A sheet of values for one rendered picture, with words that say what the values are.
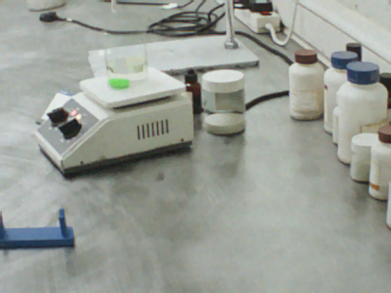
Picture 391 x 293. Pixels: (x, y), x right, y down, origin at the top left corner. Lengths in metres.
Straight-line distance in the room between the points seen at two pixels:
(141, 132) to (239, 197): 0.19
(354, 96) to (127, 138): 0.31
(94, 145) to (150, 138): 0.08
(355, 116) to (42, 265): 0.46
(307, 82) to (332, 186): 0.25
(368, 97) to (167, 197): 0.29
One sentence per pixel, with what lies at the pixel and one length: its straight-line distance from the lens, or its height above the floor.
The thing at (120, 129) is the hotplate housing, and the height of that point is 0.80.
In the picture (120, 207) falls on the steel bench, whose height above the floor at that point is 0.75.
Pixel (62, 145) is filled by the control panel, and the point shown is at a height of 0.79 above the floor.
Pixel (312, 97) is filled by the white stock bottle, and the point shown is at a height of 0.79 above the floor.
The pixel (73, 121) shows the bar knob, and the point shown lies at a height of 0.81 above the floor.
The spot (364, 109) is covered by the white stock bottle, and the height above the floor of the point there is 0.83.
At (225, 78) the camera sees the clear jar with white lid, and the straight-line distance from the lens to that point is 1.22.
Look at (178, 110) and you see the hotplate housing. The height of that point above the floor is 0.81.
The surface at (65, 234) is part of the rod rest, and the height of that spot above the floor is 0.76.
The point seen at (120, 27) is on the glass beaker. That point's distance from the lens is 1.21.
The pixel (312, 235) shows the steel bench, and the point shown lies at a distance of 0.94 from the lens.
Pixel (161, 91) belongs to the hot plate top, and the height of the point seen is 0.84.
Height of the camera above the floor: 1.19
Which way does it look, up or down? 19 degrees down
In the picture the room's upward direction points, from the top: 3 degrees counter-clockwise
